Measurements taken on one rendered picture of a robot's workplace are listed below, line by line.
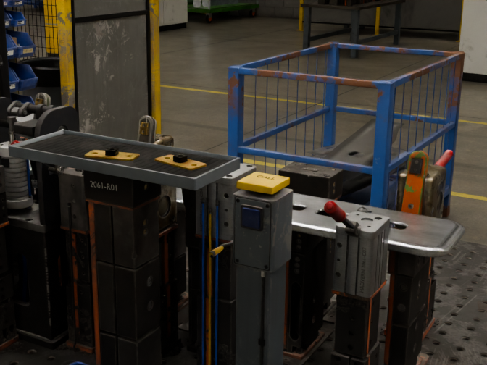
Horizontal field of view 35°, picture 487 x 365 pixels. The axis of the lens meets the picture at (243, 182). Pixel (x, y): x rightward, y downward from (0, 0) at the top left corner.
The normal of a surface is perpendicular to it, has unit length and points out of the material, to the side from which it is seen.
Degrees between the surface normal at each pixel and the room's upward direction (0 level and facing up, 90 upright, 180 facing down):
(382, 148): 90
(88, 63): 90
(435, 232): 0
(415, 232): 0
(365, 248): 90
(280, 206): 90
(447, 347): 0
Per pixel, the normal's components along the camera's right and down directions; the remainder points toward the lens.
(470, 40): -0.53, 0.25
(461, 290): 0.01, -0.96
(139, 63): 0.87, 0.17
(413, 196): -0.47, 0.05
